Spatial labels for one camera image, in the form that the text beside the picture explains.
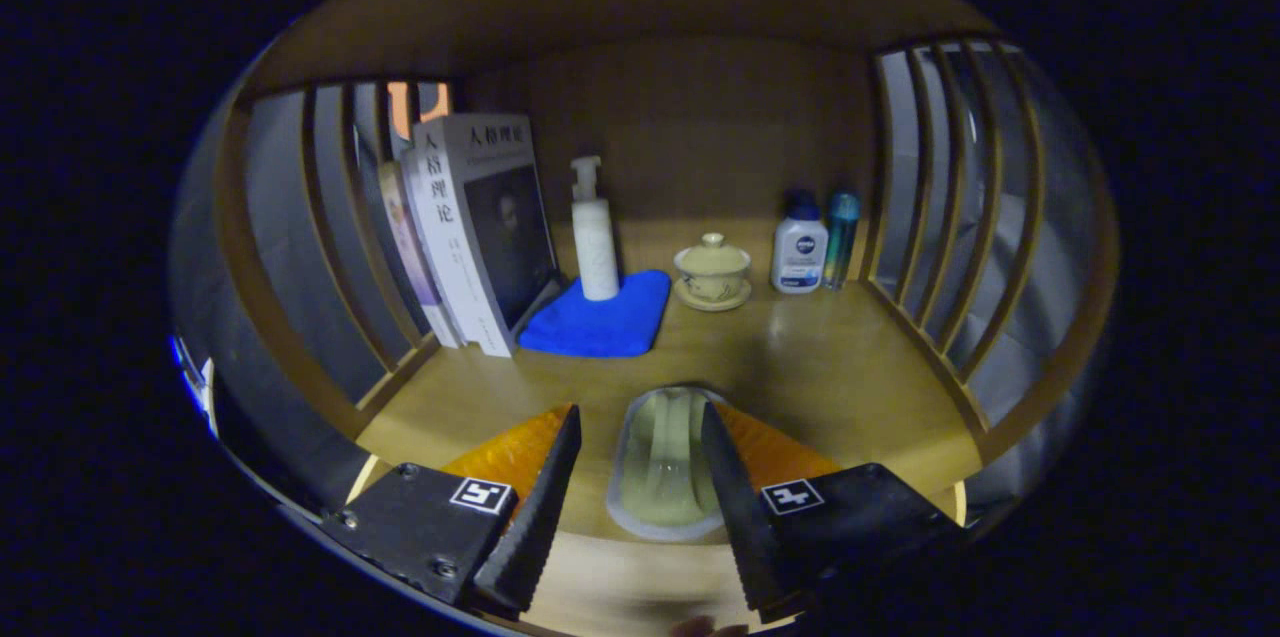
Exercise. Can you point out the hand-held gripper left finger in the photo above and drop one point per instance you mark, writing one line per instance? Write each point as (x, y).
(535, 527)

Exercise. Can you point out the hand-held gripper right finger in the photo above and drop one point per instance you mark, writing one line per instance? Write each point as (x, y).
(745, 527)

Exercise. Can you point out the wooden countertop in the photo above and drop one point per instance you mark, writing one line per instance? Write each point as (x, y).
(820, 367)

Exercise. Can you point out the wooden cabinet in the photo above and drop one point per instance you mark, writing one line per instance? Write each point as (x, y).
(700, 117)

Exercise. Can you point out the blue folded cloth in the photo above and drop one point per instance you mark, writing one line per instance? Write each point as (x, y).
(600, 327)

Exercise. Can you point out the beige lidded tea cup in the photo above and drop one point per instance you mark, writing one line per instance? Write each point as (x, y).
(712, 272)

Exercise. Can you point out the white bottle with blue cap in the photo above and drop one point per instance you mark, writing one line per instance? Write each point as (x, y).
(798, 252)

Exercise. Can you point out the white pump bottle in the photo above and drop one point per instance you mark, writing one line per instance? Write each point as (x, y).
(597, 247)

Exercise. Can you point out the teal slim bottle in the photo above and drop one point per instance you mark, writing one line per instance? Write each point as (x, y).
(840, 237)

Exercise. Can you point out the thin purple book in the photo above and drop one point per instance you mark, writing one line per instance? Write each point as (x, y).
(408, 237)

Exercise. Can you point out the thick white book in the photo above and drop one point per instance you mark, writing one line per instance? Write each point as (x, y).
(470, 217)

